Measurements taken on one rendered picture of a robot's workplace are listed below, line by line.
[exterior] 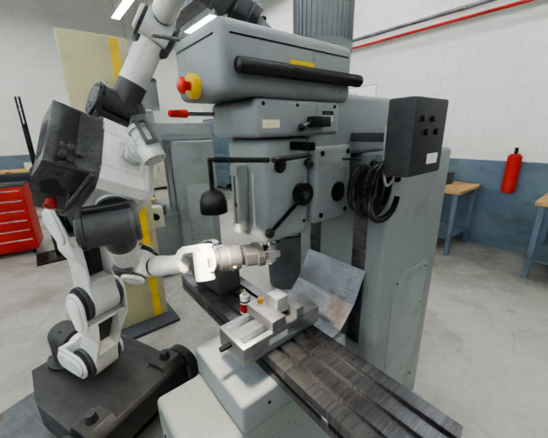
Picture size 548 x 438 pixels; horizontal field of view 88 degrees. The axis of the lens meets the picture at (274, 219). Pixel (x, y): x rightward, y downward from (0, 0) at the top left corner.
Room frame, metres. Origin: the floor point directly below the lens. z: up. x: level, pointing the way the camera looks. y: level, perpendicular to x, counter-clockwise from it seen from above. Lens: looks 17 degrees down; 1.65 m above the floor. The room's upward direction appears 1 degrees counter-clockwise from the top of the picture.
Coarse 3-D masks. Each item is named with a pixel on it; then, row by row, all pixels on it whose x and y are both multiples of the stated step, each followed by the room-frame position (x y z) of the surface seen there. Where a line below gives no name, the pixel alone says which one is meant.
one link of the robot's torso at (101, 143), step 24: (48, 120) 0.79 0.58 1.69; (72, 120) 0.82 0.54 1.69; (96, 120) 0.87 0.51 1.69; (48, 144) 0.72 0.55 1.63; (72, 144) 0.77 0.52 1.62; (96, 144) 0.82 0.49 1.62; (120, 144) 0.88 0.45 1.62; (48, 168) 0.71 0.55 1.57; (72, 168) 0.73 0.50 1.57; (96, 168) 0.77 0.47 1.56; (120, 168) 0.83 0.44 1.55; (144, 168) 0.89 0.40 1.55; (48, 192) 0.78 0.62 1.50; (72, 192) 0.80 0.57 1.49; (96, 192) 0.76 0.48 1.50; (120, 192) 0.80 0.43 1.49; (144, 192) 0.84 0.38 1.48; (72, 216) 0.88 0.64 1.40
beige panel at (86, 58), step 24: (72, 48) 2.13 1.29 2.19; (96, 48) 2.21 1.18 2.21; (120, 48) 2.31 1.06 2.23; (72, 72) 2.11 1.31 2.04; (96, 72) 2.19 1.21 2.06; (72, 96) 2.09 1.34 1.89; (144, 216) 2.29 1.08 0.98; (144, 240) 2.27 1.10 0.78; (144, 288) 2.24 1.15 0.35; (144, 312) 2.21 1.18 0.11; (168, 312) 2.32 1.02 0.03
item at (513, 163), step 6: (516, 150) 3.66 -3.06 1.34; (510, 156) 3.66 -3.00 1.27; (516, 156) 3.61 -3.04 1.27; (522, 156) 3.61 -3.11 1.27; (510, 162) 3.65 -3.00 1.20; (516, 162) 3.61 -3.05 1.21; (510, 168) 3.64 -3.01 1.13; (516, 168) 3.60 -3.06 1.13; (504, 174) 3.71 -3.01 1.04; (510, 174) 3.63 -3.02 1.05; (516, 174) 3.60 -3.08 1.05; (504, 180) 3.68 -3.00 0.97; (510, 180) 3.62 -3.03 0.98; (516, 180) 3.61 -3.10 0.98; (504, 186) 3.66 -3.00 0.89; (510, 186) 3.61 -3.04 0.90; (504, 192) 3.66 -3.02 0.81; (510, 192) 3.62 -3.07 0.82
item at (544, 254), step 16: (448, 176) 3.90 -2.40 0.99; (448, 192) 3.55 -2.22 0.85; (464, 192) 3.54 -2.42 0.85; (544, 208) 2.85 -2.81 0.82; (448, 224) 3.52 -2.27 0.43; (544, 224) 3.29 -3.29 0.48; (448, 240) 3.50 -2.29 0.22; (464, 240) 3.90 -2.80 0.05; (544, 240) 3.26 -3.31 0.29; (528, 256) 2.87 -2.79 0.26; (544, 256) 2.92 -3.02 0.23; (528, 272) 2.86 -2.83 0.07
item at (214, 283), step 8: (208, 240) 1.33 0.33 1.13; (216, 240) 1.33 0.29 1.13; (216, 248) 1.23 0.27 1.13; (216, 272) 1.15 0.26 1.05; (224, 272) 1.17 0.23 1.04; (232, 272) 1.19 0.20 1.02; (216, 280) 1.15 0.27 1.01; (224, 280) 1.16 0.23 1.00; (232, 280) 1.19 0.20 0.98; (216, 288) 1.16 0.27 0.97; (224, 288) 1.16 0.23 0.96; (232, 288) 1.19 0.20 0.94
